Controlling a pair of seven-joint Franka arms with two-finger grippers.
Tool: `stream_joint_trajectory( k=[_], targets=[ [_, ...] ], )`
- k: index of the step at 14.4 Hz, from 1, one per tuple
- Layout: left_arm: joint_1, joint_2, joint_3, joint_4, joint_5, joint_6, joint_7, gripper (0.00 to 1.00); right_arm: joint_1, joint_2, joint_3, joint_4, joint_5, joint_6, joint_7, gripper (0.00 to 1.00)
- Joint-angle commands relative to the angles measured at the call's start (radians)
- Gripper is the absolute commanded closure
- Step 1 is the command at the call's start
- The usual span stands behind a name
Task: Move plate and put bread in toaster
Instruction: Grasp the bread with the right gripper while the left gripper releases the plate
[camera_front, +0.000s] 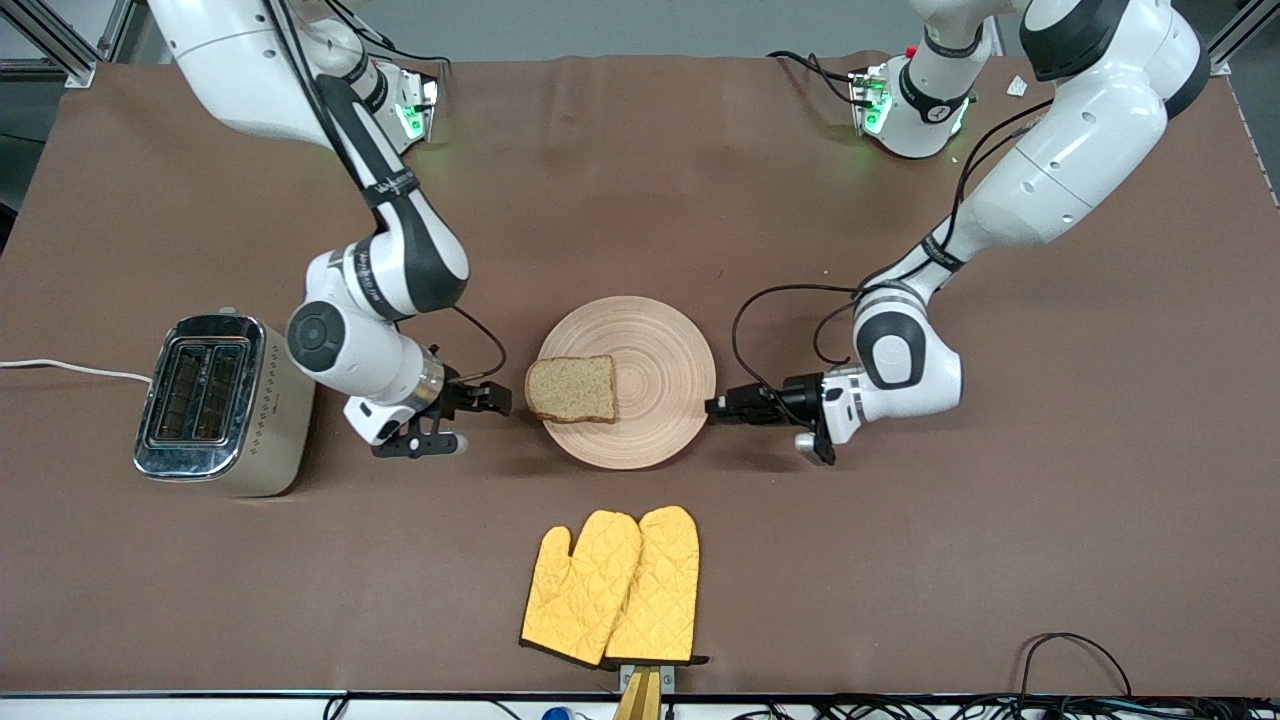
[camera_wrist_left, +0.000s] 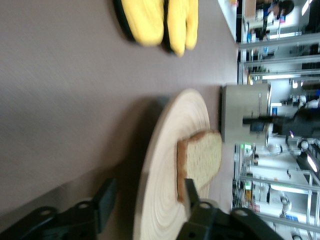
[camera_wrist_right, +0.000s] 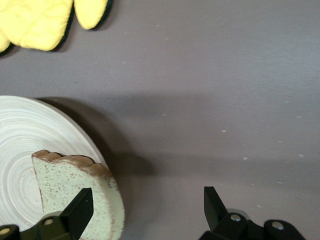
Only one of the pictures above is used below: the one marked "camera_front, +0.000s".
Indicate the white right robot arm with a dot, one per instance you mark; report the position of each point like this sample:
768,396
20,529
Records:
340,350

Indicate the white table edge rail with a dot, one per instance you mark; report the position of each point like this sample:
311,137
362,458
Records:
200,710

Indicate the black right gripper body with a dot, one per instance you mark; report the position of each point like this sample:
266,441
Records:
458,396

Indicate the small white paper scrap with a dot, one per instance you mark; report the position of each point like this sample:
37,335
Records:
1017,87

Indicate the round wooden plate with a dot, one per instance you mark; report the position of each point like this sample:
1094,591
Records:
660,400

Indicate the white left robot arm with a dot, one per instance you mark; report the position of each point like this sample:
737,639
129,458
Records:
1060,170

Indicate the brown bread slice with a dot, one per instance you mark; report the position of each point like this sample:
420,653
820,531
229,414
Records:
572,390

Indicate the wooden and metal table clamp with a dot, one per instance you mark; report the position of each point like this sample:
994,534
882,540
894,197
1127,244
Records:
642,695

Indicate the small blue object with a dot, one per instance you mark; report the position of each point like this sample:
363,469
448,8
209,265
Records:
556,714

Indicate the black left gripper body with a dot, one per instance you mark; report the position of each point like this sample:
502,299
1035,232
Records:
793,397

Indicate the metal base connector bracket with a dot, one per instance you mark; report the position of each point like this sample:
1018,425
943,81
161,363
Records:
425,105
866,100

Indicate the chrome and beige toaster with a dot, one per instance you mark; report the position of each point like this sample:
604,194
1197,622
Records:
225,410

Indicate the brown table cover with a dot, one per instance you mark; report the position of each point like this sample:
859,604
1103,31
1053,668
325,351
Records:
640,180

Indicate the yellow quilted oven mitt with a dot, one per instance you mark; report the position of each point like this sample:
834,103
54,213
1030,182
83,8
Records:
575,595
660,590

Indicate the aluminium frame profile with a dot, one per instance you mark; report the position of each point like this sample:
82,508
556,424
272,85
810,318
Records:
60,55
1240,35

